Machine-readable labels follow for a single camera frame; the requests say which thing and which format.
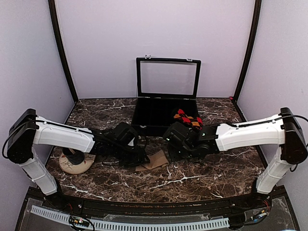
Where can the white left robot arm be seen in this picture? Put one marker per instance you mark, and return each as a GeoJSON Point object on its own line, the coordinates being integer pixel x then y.
{"type": "Point", "coordinates": [30, 129]}

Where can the tan brown sock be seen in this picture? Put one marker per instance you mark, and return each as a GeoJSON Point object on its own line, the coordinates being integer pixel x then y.
{"type": "Point", "coordinates": [157, 160]}

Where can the red orange argyle sock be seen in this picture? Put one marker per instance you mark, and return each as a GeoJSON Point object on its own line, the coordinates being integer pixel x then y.
{"type": "Point", "coordinates": [194, 122]}

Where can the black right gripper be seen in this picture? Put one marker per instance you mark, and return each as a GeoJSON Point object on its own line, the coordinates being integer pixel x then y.
{"type": "Point", "coordinates": [173, 156]}

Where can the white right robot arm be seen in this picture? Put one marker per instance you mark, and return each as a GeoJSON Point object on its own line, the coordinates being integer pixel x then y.
{"type": "Point", "coordinates": [281, 129]}

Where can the left black frame post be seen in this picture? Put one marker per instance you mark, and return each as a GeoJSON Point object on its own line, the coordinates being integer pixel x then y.
{"type": "Point", "coordinates": [61, 51]}

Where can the black frame post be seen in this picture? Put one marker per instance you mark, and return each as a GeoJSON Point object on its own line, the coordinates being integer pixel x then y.
{"type": "Point", "coordinates": [249, 50]}
{"type": "Point", "coordinates": [61, 51]}

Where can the right black frame post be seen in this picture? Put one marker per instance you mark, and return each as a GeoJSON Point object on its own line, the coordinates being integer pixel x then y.
{"type": "Point", "coordinates": [249, 50]}

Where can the black glass-lid display case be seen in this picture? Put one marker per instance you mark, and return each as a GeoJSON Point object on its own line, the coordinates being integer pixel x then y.
{"type": "Point", "coordinates": [164, 85]}

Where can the dark blue mug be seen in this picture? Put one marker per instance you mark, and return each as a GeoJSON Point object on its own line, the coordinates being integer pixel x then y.
{"type": "Point", "coordinates": [75, 157]}

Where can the cream branch-pattern plate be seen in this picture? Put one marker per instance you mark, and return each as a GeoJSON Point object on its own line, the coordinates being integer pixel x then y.
{"type": "Point", "coordinates": [69, 168]}

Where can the white slotted cable duct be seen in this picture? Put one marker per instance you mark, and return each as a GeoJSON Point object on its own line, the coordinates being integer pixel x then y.
{"type": "Point", "coordinates": [131, 223]}

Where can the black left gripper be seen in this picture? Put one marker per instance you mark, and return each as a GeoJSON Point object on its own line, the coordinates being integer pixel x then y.
{"type": "Point", "coordinates": [138, 158]}

